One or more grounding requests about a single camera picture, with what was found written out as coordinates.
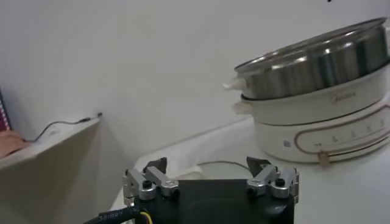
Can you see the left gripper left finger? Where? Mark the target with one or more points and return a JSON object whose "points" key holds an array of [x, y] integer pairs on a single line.
{"points": [[164, 182]]}

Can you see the person's bare hand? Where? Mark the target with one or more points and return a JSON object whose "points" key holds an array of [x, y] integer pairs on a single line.
{"points": [[10, 144]]}

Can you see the stainless steel steamer basket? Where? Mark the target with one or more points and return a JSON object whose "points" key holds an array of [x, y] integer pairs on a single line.
{"points": [[304, 73]]}

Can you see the white electric cooker base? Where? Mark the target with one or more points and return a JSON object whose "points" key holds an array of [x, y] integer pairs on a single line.
{"points": [[274, 143]]}

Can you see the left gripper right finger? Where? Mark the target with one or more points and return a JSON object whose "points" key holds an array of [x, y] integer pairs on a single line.
{"points": [[265, 179]]}

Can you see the white side table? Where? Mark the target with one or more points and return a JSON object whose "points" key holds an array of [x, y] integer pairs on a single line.
{"points": [[55, 170]]}

